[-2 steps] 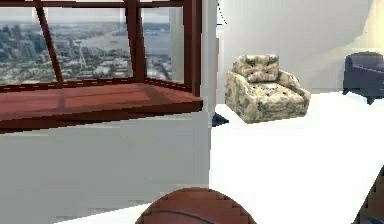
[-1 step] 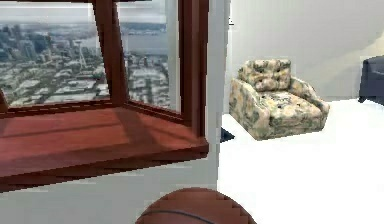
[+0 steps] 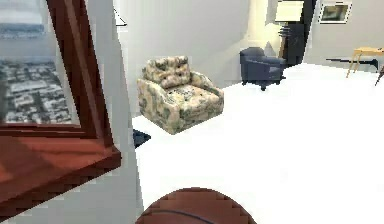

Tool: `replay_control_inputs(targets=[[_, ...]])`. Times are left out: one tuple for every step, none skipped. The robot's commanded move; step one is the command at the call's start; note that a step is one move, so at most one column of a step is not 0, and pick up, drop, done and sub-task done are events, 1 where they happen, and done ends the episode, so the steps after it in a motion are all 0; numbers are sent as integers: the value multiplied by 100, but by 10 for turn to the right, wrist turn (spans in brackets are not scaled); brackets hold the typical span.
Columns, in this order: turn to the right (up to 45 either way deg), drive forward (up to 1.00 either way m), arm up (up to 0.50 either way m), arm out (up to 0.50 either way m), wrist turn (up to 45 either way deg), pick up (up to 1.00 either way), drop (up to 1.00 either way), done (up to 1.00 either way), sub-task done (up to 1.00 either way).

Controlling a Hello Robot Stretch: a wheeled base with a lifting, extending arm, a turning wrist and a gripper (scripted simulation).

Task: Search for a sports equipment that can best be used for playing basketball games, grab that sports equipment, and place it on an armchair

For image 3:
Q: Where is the white framed wall picture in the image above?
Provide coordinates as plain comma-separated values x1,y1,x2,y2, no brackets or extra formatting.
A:
318,0,353,25

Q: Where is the black floor lamp cream shade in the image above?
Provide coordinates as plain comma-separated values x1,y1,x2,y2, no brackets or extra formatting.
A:
274,0,307,68

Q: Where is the light wooden table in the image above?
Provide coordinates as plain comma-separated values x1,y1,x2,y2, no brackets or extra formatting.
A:
345,46,384,79

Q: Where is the dark blue floor cloth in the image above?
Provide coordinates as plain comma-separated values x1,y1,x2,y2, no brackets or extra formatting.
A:
132,128,152,149

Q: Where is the floral patterned armchair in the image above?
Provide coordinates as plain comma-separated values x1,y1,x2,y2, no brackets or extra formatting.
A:
136,55,225,136

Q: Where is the orange brown basketball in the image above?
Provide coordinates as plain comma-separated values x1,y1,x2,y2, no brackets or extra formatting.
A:
134,187,258,224

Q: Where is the dark blue armchair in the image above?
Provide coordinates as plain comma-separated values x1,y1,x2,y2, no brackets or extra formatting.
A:
239,46,288,92

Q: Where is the brown framed window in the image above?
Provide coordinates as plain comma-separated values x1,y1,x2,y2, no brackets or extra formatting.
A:
0,0,123,222

